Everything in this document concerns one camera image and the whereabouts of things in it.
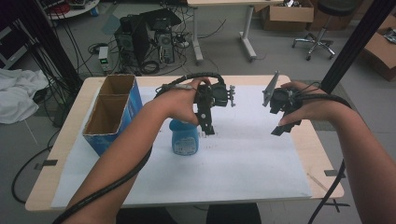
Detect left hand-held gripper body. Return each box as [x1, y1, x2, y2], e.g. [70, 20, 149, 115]
[193, 82, 236, 123]

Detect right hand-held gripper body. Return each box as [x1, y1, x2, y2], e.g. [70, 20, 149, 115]
[262, 70, 304, 116]

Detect blue plastic bottle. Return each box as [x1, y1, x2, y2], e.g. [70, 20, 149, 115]
[168, 119, 201, 157]

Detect person's right hand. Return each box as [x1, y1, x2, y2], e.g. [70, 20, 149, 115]
[277, 80, 347, 127]

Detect person's left hand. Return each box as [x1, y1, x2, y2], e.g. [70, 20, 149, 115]
[148, 77, 213, 126]

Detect wooden table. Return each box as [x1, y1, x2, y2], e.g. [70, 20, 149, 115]
[24, 74, 346, 213]

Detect white table sheet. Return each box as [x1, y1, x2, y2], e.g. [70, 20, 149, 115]
[50, 85, 313, 209]

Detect white desk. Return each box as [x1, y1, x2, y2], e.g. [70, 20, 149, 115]
[186, 0, 285, 65]

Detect black office stool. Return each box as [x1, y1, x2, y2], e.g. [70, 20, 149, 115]
[291, 0, 362, 62]

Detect small computer tower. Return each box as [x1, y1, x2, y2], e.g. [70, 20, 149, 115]
[154, 30, 176, 65]

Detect person's dark trousers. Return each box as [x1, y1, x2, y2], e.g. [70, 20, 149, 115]
[116, 202, 263, 224]

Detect blue cardboard box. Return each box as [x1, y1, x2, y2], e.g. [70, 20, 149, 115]
[81, 73, 145, 157]

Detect black computer tower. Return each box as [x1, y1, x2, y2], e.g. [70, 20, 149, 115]
[113, 8, 182, 69]

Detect large brown cardboard box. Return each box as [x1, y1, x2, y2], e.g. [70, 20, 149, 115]
[360, 14, 396, 83]

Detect grey power supply unit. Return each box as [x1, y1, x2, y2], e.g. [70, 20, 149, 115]
[97, 46, 114, 75]

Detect round white table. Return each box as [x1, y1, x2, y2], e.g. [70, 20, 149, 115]
[39, 0, 101, 21]

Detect white cloth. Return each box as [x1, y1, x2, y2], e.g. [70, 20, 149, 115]
[0, 67, 50, 125]

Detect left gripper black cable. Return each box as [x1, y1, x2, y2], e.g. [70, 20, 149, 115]
[50, 72, 226, 224]

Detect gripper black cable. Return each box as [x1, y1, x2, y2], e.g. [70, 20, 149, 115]
[291, 81, 353, 224]
[50, 72, 226, 224]

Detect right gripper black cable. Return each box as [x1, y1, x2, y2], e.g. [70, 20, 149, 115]
[291, 81, 353, 224]

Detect black metal post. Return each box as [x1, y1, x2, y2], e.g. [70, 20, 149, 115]
[17, 0, 84, 91]
[319, 0, 396, 95]

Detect black floor cable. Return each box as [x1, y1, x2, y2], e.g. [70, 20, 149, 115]
[10, 128, 62, 205]

